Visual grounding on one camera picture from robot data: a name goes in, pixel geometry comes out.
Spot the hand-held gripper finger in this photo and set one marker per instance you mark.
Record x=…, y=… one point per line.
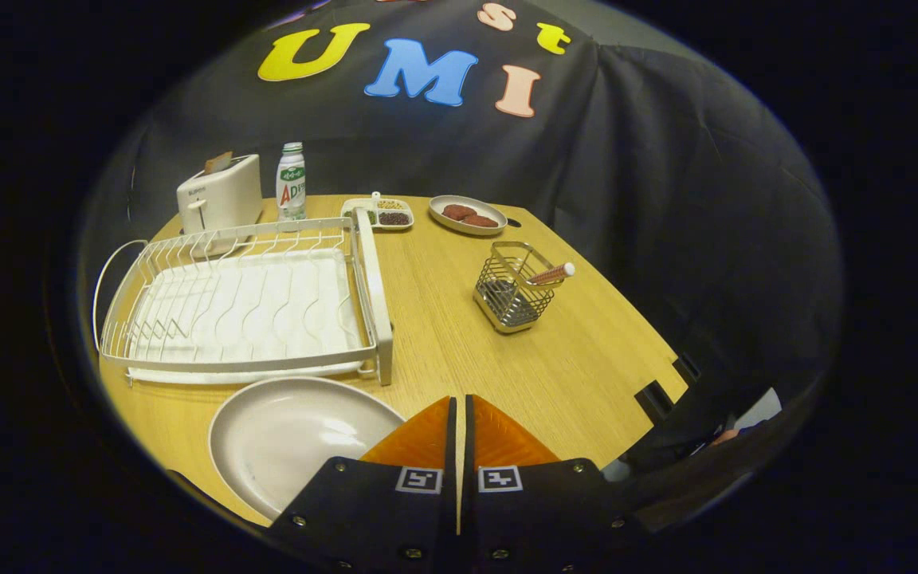
x=452, y=446
x=468, y=446

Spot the red meat patty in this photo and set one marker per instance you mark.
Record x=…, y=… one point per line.
x=481, y=221
x=459, y=212

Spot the white divided dish with beans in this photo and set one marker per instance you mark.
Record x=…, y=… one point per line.
x=363, y=205

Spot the brown toast slice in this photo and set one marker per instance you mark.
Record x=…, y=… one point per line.
x=218, y=163

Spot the white toaster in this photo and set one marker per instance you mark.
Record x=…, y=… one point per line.
x=224, y=195

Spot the cream round plate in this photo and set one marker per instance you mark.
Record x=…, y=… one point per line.
x=284, y=438

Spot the plastic bottle with green label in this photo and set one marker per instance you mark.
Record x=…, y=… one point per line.
x=292, y=191

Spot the black backdrop cloth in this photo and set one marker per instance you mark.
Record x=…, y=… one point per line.
x=666, y=199

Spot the small beige plate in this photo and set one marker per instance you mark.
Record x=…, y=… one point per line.
x=437, y=209

